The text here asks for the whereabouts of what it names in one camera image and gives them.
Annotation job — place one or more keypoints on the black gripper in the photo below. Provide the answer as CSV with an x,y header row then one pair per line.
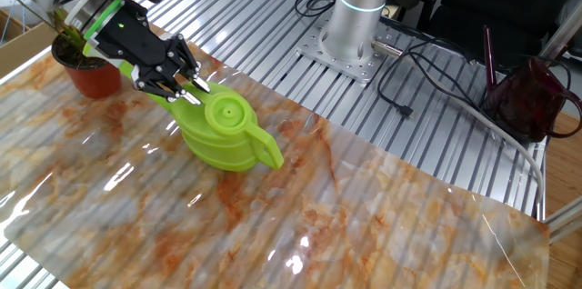
x,y
136,43

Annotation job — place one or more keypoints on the green plastic watering can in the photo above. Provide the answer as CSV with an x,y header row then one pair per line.
x,y
223,143

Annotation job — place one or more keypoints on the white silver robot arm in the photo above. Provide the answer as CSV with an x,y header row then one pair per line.
x,y
359,25

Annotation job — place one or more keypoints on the green plant in terracotta pot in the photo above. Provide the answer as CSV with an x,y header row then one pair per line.
x,y
91,82

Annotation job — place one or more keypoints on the brown cardboard box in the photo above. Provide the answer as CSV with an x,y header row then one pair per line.
x,y
27,46

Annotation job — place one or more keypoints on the orange marble pattern mat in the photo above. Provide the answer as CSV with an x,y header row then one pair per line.
x,y
318,216

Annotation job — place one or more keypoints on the dark red transparent watering can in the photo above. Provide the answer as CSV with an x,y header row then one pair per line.
x,y
523,102

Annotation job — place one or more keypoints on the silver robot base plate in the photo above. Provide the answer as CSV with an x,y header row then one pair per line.
x,y
345,68

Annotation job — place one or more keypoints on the aluminium frame post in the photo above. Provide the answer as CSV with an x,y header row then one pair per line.
x,y
561,34
564,221

